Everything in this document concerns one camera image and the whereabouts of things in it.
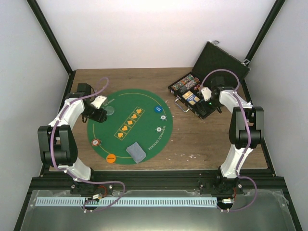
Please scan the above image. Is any clear acrylic dealer button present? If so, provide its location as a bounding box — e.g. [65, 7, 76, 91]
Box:
[105, 106, 115, 116]

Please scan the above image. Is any brown red chip stack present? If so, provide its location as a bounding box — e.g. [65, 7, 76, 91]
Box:
[91, 139, 101, 147]

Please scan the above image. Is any orange big blind button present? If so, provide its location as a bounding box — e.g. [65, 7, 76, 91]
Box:
[106, 154, 116, 163]

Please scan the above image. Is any blue small blind button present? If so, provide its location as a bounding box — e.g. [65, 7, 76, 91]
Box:
[154, 105, 163, 113]

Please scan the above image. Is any black poker chip case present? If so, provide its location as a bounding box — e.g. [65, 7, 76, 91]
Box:
[168, 41, 250, 119]

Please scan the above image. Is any grey card deck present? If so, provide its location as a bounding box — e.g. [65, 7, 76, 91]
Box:
[126, 142, 146, 164]

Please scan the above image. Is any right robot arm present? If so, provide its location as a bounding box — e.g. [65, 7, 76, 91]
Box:
[200, 77, 264, 194]

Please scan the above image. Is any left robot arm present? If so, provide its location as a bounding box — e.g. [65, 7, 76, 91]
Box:
[38, 83, 107, 194]

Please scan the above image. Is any blue Texas Hold'em card box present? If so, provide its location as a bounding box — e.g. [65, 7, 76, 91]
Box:
[182, 91, 200, 105]

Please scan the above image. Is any round green poker mat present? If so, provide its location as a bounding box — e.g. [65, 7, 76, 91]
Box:
[87, 89, 173, 165]

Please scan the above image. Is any light blue slotted strip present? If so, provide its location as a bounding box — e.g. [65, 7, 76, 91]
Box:
[35, 197, 218, 207]

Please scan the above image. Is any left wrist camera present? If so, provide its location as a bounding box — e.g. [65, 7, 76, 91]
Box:
[91, 95, 107, 109]

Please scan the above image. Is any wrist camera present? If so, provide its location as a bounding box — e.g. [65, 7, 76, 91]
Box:
[91, 95, 107, 109]
[201, 87, 212, 102]

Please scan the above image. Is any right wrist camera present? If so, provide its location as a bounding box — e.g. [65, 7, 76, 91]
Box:
[201, 87, 212, 102]

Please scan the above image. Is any chrome case handle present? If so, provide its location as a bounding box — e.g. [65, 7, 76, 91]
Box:
[174, 96, 191, 113]

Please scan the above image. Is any black aluminium frame rail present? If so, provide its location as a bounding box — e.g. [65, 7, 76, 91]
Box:
[31, 169, 286, 193]

